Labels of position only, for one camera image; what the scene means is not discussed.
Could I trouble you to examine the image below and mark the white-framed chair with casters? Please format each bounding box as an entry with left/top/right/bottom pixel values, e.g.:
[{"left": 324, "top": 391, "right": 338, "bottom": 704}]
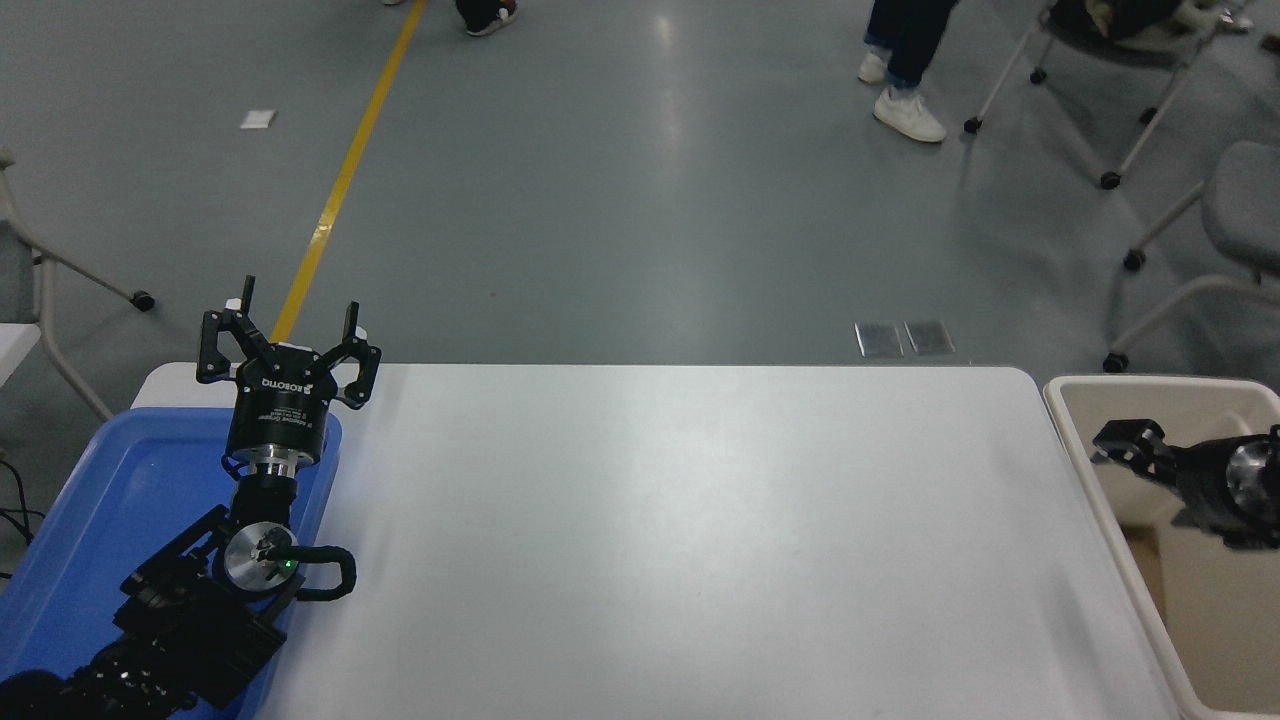
[{"left": 963, "top": 0, "right": 1251, "bottom": 191}]

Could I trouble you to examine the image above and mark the large pale bin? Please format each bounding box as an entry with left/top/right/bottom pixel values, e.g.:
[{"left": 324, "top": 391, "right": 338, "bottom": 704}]
[{"left": 1042, "top": 375, "right": 1280, "bottom": 720}]

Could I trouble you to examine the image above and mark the grey-seated chair with casters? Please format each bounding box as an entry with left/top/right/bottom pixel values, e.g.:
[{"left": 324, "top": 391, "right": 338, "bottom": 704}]
[{"left": 1103, "top": 140, "right": 1280, "bottom": 374}]

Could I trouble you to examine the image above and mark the blue plastic tray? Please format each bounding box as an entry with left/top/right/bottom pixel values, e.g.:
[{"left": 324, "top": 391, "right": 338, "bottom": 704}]
[{"left": 0, "top": 407, "right": 343, "bottom": 720}]

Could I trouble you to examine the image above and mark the dark and white bundle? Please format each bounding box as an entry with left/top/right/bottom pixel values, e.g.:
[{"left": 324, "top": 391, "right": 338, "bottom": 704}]
[{"left": 1050, "top": 0, "right": 1251, "bottom": 51}]

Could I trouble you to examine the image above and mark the person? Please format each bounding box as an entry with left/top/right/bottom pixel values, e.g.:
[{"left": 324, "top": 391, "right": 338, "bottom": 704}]
[
  {"left": 455, "top": 0, "right": 520, "bottom": 38},
  {"left": 858, "top": 0, "right": 961, "bottom": 144}
]

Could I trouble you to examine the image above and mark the grey chair with pale frame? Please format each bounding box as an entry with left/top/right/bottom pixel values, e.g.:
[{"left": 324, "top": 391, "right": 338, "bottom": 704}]
[{"left": 0, "top": 150, "right": 156, "bottom": 423}]

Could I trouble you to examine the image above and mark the black floor cable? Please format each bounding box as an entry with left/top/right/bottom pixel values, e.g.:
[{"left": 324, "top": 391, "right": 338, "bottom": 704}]
[{"left": 0, "top": 460, "right": 46, "bottom": 581}]

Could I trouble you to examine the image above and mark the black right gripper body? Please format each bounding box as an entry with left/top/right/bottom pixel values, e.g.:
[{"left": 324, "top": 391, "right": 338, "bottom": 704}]
[{"left": 1168, "top": 438, "right": 1241, "bottom": 529}]

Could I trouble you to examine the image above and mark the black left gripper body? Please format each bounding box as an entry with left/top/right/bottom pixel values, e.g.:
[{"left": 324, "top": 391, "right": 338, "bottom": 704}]
[{"left": 224, "top": 342, "right": 341, "bottom": 465}]

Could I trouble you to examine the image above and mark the white side table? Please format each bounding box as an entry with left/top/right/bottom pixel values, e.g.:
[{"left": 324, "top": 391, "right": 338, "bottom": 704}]
[{"left": 0, "top": 322, "right": 43, "bottom": 386}]

